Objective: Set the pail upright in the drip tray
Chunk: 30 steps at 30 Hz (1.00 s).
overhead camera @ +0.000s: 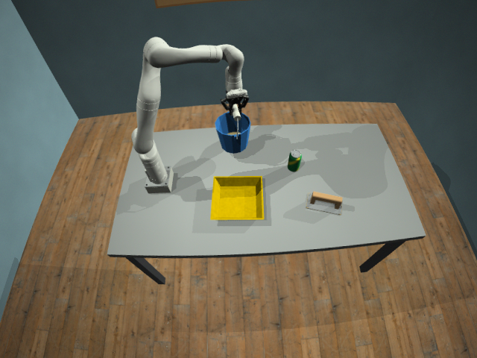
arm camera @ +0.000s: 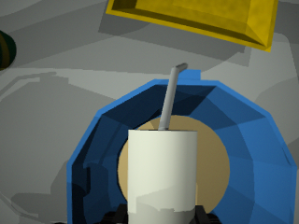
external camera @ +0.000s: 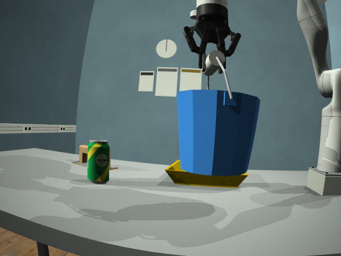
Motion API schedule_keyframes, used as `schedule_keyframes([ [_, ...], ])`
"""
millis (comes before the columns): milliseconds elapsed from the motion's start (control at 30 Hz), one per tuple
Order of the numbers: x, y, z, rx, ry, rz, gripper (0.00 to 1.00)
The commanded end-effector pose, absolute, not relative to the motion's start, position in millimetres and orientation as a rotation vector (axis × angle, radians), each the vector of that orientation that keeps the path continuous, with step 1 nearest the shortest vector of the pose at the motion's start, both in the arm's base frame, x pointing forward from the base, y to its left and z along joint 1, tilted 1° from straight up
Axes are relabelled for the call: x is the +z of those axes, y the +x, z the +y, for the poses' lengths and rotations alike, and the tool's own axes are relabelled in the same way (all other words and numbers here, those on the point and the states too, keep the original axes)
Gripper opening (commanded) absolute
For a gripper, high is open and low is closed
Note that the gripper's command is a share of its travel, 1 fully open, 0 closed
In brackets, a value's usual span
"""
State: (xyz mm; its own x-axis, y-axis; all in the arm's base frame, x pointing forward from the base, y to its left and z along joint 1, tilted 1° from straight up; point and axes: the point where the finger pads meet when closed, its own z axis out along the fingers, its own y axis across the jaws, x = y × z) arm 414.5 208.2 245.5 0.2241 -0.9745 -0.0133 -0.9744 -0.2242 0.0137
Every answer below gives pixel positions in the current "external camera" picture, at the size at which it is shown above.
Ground green and yellow drink can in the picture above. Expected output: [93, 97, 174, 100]
[87, 140, 110, 184]

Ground blue bucket with grey wire handle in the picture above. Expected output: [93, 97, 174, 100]
[177, 50, 260, 176]

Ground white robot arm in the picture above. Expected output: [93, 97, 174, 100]
[297, 0, 341, 173]

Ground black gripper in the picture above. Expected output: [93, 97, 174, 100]
[183, 3, 241, 72]

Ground yellow tray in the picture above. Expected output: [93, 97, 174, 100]
[165, 160, 248, 188]

